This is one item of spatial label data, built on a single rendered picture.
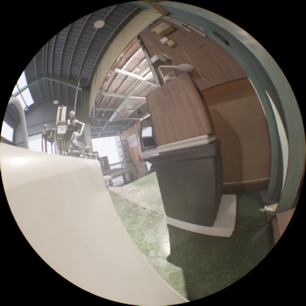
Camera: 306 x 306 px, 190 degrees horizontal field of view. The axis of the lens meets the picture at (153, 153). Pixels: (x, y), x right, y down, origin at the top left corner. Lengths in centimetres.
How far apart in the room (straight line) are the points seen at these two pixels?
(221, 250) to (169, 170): 52
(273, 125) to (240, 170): 47
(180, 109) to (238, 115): 57
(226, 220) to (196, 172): 36
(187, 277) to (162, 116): 79
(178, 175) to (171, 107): 33
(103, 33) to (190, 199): 561
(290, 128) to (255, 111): 42
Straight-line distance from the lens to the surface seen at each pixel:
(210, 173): 36
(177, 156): 38
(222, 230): 57
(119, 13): 521
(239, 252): 60
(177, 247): 59
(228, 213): 63
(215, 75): 86
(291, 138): 63
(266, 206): 84
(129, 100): 210
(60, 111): 205
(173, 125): 46
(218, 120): 86
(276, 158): 88
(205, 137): 39
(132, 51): 268
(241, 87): 98
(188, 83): 48
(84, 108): 585
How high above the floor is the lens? 52
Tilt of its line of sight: 2 degrees down
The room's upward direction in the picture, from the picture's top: 13 degrees counter-clockwise
